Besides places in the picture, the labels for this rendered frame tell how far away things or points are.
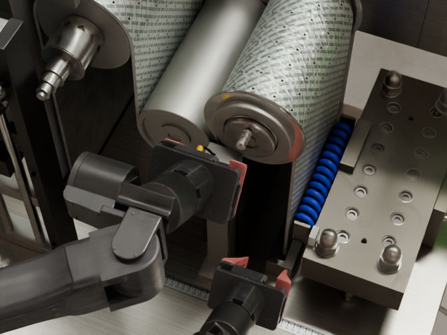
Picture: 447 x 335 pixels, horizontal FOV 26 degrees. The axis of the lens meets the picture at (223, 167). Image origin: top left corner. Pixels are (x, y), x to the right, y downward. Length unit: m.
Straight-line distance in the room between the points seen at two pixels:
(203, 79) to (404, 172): 0.38
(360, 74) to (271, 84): 1.75
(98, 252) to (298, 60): 0.49
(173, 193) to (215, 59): 0.48
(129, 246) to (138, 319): 0.63
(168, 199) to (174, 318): 0.61
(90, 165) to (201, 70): 0.43
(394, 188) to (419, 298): 0.19
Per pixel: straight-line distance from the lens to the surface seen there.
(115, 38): 1.30
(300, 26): 1.36
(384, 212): 1.52
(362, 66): 3.05
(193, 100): 1.37
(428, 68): 3.08
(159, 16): 1.36
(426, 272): 1.63
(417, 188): 1.56
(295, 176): 1.39
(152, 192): 0.98
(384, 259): 1.45
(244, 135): 1.28
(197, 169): 1.05
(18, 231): 1.64
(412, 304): 1.60
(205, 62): 1.41
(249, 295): 1.30
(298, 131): 1.28
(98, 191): 1.00
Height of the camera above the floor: 2.31
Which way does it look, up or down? 56 degrees down
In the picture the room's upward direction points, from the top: straight up
